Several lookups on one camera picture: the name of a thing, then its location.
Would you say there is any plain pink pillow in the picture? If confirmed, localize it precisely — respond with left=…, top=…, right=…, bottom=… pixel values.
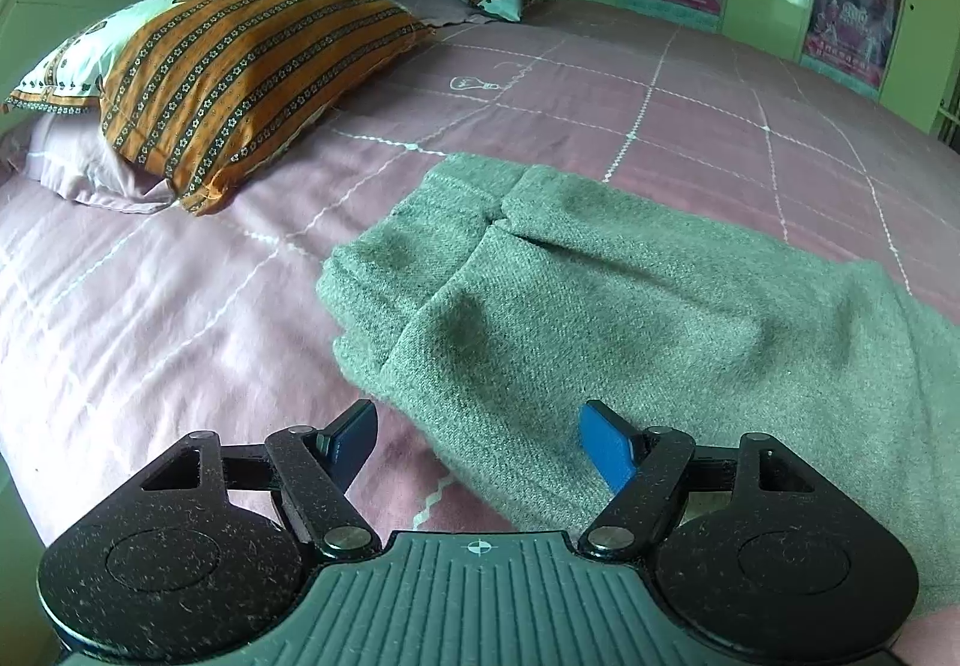
left=0, top=109, right=175, bottom=218
left=358, top=0, right=497, bottom=27

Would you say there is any orange striped pillow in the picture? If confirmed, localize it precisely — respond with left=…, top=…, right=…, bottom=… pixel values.
left=3, top=0, right=437, bottom=218

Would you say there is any green woollen garment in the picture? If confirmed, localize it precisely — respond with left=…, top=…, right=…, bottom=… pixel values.
left=315, top=152, right=960, bottom=641

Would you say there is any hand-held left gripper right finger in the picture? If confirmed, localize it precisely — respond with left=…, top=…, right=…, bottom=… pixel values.
left=579, top=399, right=823, bottom=561

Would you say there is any pink checked bed sheet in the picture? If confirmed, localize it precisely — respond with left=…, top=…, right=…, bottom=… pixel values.
left=0, top=0, right=960, bottom=666

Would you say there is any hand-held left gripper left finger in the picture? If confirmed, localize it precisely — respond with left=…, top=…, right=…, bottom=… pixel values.
left=138, top=399, right=380, bottom=561

